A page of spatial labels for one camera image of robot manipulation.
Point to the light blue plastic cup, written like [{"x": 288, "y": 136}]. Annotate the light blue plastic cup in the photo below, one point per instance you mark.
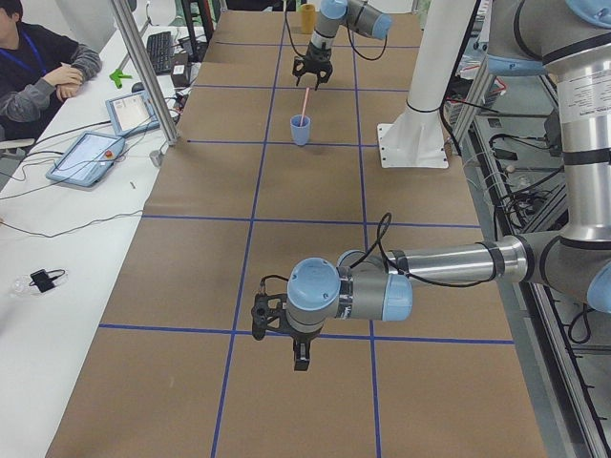
[{"x": 300, "y": 135}]

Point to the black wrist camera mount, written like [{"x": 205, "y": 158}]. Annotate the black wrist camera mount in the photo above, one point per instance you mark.
[{"x": 268, "y": 312}]

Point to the tan wooden cup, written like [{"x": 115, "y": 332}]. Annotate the tan wooden cup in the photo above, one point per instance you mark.
[{"x": 308, "y": 18}]

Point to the small black device with cable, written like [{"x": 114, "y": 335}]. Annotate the small black device with cable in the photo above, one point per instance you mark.
[{"x": 44, "y": 280}]

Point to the green plastic clamp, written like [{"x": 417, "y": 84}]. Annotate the green plastic clamp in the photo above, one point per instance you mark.
[{"x": 118, "y": 76}]

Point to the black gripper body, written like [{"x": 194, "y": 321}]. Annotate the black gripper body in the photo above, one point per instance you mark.
[
  {"x": 318, "y": 52},
  {"x": 303, "y": 337}
]

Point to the black keyboard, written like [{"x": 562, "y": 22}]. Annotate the black keyboard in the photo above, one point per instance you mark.
[{"x": 160, "y": 49}]

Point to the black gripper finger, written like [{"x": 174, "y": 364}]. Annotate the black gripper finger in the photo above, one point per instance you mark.
[
  {"x": 299, "y": 356},
  {"x": 298, "y": 76},
  {"x": 321, "y": 78},
  {"x": 306, "y": 355}
]

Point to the white camera mast pedestal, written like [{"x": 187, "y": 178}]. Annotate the white camera mast pedestal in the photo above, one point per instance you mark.
[{"x": 415, "y": 139}]

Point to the seated person dark hoodie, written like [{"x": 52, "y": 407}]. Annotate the seated person dark hoodie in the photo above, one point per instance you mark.
[{"x": 40, "y": 70}]

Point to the aluminium frame post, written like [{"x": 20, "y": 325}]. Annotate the aluminium frame post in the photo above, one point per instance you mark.
[{"x": 139, "y": 56}]

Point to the far blue teach pendant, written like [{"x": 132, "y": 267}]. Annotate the far blue teach pendant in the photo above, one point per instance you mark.
[{"x": 131, "y": 114}]

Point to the pink chopstick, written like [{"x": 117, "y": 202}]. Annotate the pink chopstick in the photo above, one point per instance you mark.
[{"x": 303, "y": 111}]

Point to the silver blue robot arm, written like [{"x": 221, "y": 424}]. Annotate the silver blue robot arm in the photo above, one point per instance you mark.
[
  {"x": 357, "y": 16},
  {"x": 570, "y": 40}
]

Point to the near blue teach pendant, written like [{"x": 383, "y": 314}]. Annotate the near blue teach pendant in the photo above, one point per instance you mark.
[{"x": 87, "y": 161}]

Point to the blue teach pendant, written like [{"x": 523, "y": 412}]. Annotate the blue teach pendant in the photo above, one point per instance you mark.
[
  {"x": 87, "y": 161},
  {"x": 131, "y": 114}
]

